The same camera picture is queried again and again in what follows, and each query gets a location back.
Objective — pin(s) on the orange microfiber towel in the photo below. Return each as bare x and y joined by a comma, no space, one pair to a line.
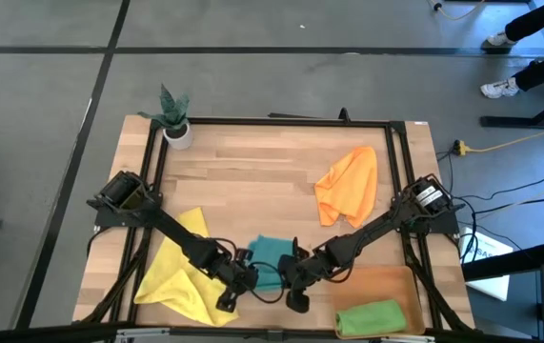
348,190

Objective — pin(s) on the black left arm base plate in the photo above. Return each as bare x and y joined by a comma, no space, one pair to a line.
109,223

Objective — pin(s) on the black desk leg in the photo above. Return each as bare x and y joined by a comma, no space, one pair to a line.
529,121

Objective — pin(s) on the white cardboard box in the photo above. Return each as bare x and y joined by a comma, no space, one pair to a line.
488,288

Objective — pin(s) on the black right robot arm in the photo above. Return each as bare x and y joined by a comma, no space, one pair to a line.
371,228

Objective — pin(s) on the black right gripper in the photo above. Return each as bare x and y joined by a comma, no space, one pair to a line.
302,274

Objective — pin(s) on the black aluminium table frame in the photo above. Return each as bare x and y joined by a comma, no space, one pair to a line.
252,121

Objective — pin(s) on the teal microfiber towel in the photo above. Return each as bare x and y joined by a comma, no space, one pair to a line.
271,252

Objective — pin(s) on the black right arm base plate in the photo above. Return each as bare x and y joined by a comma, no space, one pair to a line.
443,227

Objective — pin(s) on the green microfiber towel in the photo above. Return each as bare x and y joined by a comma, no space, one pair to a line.
371,318

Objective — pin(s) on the orange plastic basket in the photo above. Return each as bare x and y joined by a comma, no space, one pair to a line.
376,283

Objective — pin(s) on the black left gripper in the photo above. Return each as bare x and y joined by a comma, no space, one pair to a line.
235,276

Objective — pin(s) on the potted plant in white pot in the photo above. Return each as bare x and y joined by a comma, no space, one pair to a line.
174,124

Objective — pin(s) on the person's white shoe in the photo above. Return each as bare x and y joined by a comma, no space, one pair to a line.
499,39
497,89

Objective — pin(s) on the yellow microfiber towel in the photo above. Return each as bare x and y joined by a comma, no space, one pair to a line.
176,286

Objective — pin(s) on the black desk foot bar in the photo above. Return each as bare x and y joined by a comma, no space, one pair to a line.
514,259

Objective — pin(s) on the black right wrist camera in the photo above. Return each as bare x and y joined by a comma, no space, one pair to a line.
297,301

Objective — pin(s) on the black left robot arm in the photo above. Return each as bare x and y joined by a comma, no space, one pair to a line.
171,228

